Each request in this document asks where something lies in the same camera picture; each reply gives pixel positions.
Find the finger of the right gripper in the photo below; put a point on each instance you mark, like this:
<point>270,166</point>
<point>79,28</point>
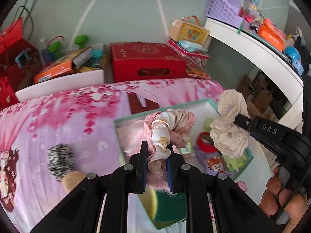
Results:
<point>247,124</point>

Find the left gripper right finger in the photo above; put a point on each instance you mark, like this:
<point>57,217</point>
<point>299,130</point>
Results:
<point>215,203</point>

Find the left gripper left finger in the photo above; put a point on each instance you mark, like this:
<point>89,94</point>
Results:
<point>99,203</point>

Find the cream lace scrunchie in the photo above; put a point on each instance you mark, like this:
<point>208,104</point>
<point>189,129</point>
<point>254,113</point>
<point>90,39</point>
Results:
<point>228,138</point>

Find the beige makeup sponge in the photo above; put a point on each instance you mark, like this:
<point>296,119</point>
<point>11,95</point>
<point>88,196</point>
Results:
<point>71,180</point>

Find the purple cartoon tissue pack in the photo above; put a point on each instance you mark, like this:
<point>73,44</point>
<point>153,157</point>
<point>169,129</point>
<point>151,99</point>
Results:
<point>212,162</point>

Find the leopard print scrunchie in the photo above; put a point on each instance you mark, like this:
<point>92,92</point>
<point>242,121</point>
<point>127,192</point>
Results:
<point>60,161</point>

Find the pink white fuzzy cloth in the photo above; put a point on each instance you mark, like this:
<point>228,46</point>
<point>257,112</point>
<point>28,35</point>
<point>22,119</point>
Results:
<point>131,136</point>

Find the pink floral scrunchie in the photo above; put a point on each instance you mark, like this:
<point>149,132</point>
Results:
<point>163,128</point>

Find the red tape roll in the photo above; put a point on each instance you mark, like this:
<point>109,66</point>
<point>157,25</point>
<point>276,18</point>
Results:
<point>205,143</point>

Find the person's right hand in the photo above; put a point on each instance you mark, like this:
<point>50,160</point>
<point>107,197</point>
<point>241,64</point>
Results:
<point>275,195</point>

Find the white shelf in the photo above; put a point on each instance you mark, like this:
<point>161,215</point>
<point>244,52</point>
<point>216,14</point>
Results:
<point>268,62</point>

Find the red white patterned box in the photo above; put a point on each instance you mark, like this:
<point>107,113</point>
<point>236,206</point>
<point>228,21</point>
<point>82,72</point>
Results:
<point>193,60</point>

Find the teal rimmed white tray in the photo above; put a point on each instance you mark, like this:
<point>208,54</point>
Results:
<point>189,138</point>

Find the cartoon print bed sheet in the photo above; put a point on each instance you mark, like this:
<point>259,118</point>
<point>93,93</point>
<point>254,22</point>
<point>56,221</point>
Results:
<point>82,119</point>

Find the orange bag on shelf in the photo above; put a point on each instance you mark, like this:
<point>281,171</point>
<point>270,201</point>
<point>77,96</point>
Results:
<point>270,33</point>

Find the wet wipes pack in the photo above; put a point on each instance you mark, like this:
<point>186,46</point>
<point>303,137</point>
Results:
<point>192,47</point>

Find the yellow beige small bag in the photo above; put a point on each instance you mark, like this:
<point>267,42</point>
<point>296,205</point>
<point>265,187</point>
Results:
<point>188,29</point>

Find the purple perforated basket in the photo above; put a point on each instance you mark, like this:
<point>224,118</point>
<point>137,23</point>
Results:
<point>225,11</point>

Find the white foam board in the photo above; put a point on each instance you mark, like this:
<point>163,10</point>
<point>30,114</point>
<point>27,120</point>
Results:
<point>60,84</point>

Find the red gift box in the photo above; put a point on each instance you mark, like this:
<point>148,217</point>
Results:
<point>138,61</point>

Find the red felt handbag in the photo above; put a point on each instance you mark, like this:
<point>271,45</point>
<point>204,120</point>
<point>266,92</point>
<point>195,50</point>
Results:
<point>10,80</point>

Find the orange cardboard box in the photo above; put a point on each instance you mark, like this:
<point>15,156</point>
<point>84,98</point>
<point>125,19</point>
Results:
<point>65,65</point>

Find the teal plastic toy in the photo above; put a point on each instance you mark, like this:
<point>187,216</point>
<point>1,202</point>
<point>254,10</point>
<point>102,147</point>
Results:
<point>96,58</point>

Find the blue water bottle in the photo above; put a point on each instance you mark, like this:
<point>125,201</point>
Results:
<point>44,53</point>

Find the green dumbbell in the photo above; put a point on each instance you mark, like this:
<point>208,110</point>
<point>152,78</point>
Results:
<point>81,40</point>
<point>55,49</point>

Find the red paper gift bag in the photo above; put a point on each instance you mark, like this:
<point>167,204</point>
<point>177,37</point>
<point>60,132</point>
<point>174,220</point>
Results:
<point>15,49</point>

